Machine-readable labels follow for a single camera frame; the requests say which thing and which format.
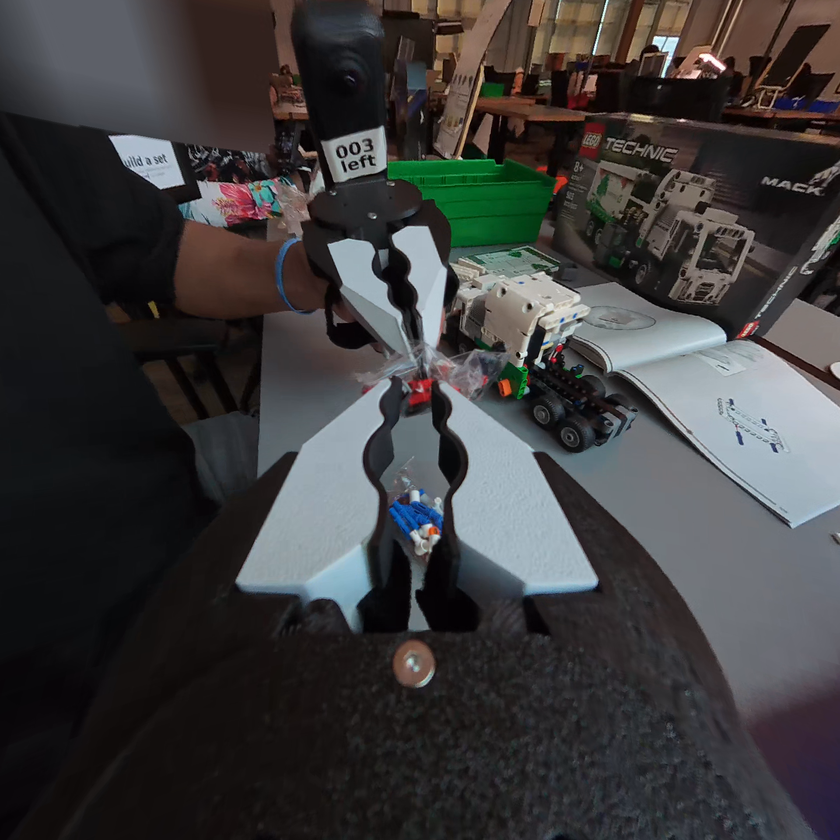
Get person's left forearm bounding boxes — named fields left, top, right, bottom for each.
left=176, top=220, right=296, bottom=317

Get blue wristband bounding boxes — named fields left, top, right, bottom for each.
left=274, top=238, right=316, bottom=315

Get person's left hand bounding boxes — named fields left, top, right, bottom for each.
left=292, top=246, right=389, bottom=358

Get clear bag of blue pieces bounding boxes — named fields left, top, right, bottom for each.
left=387, top=459, right=447, bottom=560

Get person's grey trousers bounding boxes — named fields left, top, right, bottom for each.
left=184, top=412, right=261, bottom=508

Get person's black shirt torso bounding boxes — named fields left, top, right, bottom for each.
left=0, top=112, right=227, bottom=840

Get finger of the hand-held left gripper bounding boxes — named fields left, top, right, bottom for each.
left=387, top=225, right=450, bottom=350
left=327, top=236, right=422, bottom=361

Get open instruction booklet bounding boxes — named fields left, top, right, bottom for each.
left=567, top=282, right=840, bottom=529

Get white green lego truck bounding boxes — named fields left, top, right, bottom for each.
left=446, top=271, right=639, bottom=455

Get dark chair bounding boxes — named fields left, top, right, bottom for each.
left=108, top=302, right=265, bottom=421

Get wooden background table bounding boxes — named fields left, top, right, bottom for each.
left=472, top=97, right=592, bottom=126

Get lego truck box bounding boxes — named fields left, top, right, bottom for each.
left=551, top=113, right=840, bottom=340

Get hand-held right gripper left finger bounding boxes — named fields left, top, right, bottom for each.
left=235, top=375, right=413, bottom=635

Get green plastic bin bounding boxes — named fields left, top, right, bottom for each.
left=387, top=159, right=556, bottom=249

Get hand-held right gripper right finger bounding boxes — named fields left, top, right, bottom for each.
left=415, top=377, right=599, bottom=634

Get white poster board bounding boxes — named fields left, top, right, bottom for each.
left=433, top=62, right=488, bottom=160

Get clear bag of red pieces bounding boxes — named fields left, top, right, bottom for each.
left=354, top=341, right=511, bottom=421

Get white sign card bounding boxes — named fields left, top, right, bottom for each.
left=108, top=134, right=185, bottom=191

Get black white patterned cloth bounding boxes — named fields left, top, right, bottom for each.
left=186, top=146, right=271, bottom=185

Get white green lego panel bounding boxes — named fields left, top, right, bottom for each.
left=457, top=246, right=578, bottom=284

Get floral cloth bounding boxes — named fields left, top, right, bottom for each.
left=179, top=176, right=298, bottom=228

